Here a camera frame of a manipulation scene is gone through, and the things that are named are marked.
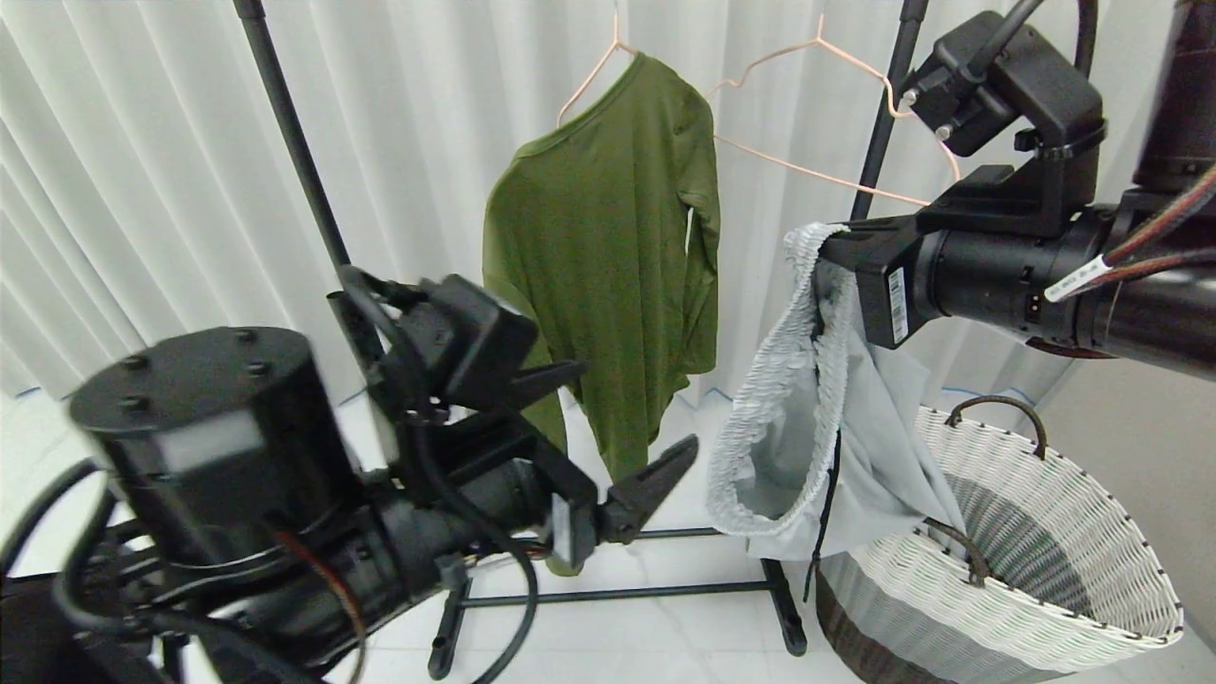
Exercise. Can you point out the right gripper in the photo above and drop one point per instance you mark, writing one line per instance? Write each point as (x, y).
(978, 275)

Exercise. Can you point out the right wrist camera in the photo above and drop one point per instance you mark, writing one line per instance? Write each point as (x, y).
(1026, 76)

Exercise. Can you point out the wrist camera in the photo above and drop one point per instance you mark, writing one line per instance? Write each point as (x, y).
(1026, 76)
(475, 332)

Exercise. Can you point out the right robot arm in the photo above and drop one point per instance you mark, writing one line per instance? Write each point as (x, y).
(1168, 323)

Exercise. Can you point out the white laundry basket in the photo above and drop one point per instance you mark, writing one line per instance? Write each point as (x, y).
(950, 594)

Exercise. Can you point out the pale grey shorts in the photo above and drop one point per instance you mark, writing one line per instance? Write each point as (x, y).
(883, 427)

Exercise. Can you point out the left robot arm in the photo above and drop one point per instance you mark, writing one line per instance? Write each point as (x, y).
(218, 446)

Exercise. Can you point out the white curtain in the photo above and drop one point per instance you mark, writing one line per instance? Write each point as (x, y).
(142, 142)

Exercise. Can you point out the green long-sleeved shirt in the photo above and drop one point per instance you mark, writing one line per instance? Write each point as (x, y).
(608, 247)

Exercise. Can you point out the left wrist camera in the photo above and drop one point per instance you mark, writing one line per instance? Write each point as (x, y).
(475, 332)

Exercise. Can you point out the pink clothes hanger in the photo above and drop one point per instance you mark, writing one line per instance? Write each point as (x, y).
(589, 81)
(817, 168)

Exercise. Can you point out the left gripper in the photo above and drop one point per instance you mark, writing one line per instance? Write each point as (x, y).
(475, 503)

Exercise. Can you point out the black clothes rack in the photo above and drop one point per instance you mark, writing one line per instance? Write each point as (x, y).
(291, 123)

